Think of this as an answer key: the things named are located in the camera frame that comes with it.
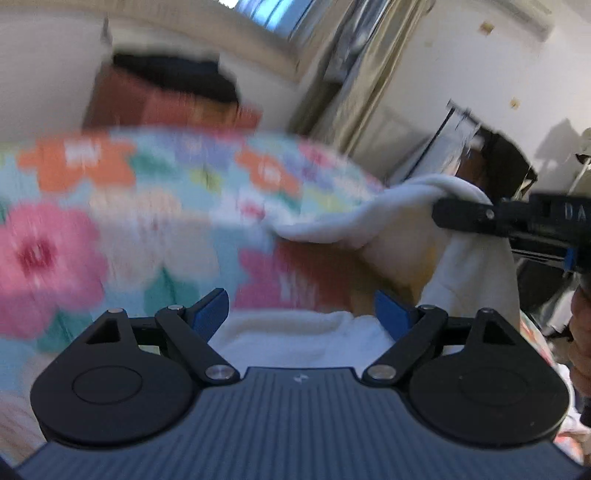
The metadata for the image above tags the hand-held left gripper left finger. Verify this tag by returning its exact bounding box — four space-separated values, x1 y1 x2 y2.
85 288 241 384

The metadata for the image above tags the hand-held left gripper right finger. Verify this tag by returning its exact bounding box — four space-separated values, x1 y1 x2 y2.
362 289 516 384

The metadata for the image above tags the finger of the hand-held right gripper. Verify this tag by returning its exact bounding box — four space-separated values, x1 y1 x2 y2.
431 196 509 237

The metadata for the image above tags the cream white fleece garment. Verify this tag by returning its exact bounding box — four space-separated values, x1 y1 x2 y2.
208 174 525 370

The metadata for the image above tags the person's right hand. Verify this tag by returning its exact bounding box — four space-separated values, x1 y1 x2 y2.
570 285 591 393

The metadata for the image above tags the dark cloth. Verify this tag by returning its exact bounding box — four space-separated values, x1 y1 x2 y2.
475 129 539 205

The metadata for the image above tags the floral printed blanket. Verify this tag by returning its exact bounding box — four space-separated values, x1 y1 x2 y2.
0 127 393 455

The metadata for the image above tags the beige curtain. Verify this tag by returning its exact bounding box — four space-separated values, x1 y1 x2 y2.
288 0 431 153

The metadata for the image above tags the orange pillow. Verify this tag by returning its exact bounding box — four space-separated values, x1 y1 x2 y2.
82 64 264 134

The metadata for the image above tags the black folded cloth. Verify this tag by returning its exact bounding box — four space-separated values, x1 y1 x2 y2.
110 52 244 106

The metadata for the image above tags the window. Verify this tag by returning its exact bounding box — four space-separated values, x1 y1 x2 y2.
233 0 320 37

